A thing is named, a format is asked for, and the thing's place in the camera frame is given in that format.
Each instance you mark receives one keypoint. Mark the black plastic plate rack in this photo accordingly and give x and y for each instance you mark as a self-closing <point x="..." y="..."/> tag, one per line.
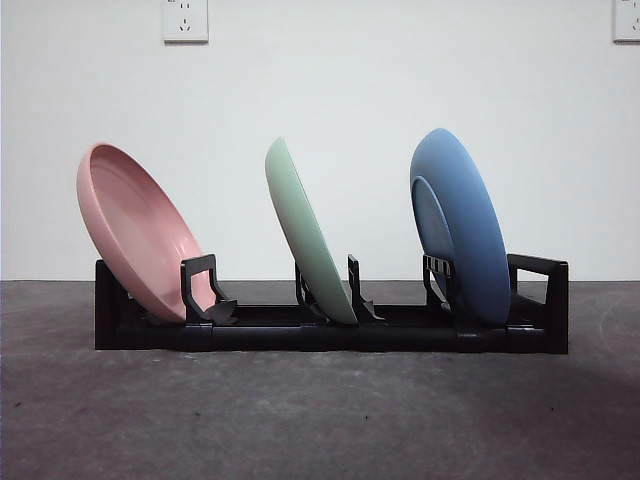
<point x="300" y="340"/>

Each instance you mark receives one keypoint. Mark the blue round plate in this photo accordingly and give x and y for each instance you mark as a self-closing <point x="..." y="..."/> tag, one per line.
<point x="475" y="225"/>

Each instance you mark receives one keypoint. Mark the pale green round plate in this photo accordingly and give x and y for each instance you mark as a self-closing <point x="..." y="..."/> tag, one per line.
<point x="305" y="235"/>

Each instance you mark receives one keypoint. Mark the pink round plate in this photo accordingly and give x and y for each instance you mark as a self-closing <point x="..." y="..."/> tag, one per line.
<point x="135" y="225"/>

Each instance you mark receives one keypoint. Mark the white wall socket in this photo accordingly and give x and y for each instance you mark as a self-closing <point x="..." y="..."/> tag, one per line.
<point x="629" y="22"/>
<point x="185" y="22"/>

